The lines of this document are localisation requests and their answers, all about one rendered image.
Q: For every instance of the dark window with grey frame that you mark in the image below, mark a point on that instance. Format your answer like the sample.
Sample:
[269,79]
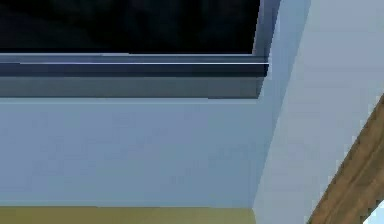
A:
[126,30]

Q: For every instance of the brown wooden door frame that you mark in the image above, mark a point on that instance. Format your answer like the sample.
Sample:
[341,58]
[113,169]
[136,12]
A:
[356,176]

